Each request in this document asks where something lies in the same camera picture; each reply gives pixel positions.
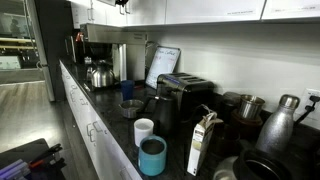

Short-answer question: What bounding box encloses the steel drawer handle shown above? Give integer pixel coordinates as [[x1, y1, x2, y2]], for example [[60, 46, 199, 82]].
[[92, 120, 104, 134]]

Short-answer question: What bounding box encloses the steel lower door handle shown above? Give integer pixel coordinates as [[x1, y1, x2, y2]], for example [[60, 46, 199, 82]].
[[119, 166, 133, 180], [85, 122, 94, 139], [88, 128, 98, 145]]

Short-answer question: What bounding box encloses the steel coffee carafe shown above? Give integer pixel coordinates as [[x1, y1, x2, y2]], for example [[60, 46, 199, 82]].
[[85, 59, 116, 90]]

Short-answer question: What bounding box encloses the black cart table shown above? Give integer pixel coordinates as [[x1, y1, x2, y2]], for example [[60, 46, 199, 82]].
[[0, 137, 68, 180]]

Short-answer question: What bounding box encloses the teal ceramic mug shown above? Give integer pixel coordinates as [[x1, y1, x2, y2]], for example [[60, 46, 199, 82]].
[[137, 134, 168, 177]]

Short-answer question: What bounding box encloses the small steel strainer bowl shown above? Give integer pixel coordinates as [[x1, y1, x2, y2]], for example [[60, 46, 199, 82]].
[[118, 98, 146, 120]]

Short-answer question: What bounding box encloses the black lidded jar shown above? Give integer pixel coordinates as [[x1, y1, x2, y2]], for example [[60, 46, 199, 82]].
[[217, 91, 242, 118]]

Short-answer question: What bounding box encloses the purple marker box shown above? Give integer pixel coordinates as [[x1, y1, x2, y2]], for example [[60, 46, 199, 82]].
[[0, 158, 33, 180]]

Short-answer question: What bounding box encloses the black gooseneck kettle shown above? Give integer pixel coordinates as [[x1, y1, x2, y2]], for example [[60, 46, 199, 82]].
[[143, 93, 180, 136]]

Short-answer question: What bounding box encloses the black and red marker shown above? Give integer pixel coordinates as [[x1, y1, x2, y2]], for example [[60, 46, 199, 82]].
[[28, 143, 64, 168], [33, 157, 68, 176]]

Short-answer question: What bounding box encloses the dark round container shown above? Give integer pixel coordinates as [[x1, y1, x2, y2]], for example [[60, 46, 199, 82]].
[[209, 123, 242, 158]]

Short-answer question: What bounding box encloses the small framed whiteboard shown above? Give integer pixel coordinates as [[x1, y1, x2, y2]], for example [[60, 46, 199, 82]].
[[144, 45, 182, 91]]

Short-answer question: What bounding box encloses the steel grinder cup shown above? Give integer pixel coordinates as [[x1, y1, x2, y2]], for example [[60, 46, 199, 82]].
[[237, 94, 267, 121]]

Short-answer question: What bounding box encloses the black plug with cable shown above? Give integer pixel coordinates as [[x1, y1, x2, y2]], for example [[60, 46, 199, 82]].
[[293, 94, 320, 127]]

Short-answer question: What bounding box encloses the white cabinet door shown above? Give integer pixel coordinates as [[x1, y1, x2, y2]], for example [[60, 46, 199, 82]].
[[107, 0, 128, 28], [260, 0, 320, 22], [164, 0, 267, 26], [69, 0, 92, 30], [90, 0, 109, 29], [125, 0, 167, 27]]

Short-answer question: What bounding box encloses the dark tall refrigerator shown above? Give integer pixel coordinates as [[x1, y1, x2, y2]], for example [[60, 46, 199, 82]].
[[25, 0, 76, 103]]

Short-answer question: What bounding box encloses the brown grinder base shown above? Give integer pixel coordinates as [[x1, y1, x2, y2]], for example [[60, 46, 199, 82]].
[[229, 109, 265, 142]]

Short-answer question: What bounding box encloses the black brew basket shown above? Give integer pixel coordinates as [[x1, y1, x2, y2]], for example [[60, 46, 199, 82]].
[[83, 43, 114, 63]]

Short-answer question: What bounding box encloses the white ceramic mug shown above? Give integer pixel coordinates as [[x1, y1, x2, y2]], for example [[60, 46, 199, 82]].
[[133, 117, 155, 148]]

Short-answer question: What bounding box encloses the silver steel water bottle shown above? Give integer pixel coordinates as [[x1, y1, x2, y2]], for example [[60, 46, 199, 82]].
[[254, 93, 301, 155]]

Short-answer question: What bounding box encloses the black coffee machine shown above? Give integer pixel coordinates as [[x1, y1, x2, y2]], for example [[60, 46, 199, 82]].
[[75, 22, 149, 89]]

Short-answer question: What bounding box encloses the black round pot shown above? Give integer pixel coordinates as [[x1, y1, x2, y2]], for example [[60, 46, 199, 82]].
[[232, 147, 295, 180]]

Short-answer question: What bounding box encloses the white milk carton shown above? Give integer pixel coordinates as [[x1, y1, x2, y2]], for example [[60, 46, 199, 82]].
[[185, 111, 224, 177]]

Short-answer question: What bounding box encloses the blue plastic cup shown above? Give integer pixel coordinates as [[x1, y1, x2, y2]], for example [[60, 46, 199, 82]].
[[120, 79, 136, 102]]

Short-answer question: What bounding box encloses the steel four-slot toaster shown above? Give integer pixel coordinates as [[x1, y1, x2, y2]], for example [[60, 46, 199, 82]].
[[155, 71, 216, 122]]

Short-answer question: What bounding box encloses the white wall outlet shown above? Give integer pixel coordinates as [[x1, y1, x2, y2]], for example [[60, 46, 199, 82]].
[[300, 87, 320, 117]]

